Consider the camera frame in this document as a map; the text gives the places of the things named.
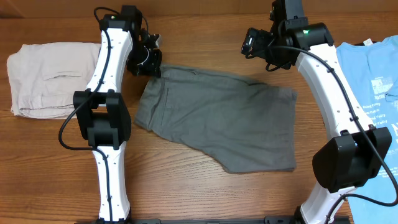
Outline folded beige shorts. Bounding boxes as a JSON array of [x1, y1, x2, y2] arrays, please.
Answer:
[[7, 42, 101, 119]]

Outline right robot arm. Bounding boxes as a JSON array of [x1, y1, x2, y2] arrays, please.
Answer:
[[264, 1, 392, 223]]

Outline light blue printed t-shirt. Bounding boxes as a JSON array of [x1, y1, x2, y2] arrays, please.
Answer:
[[336, 35, 397, 224]]

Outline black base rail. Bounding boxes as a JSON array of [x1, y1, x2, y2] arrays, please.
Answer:
[[74, 215, 352, 224]]

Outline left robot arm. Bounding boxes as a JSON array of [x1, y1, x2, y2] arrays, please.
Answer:
[[73, 5, 162, 223]]

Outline grey shorts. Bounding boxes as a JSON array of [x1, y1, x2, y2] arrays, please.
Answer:
[[134, 65, 297, 173]]

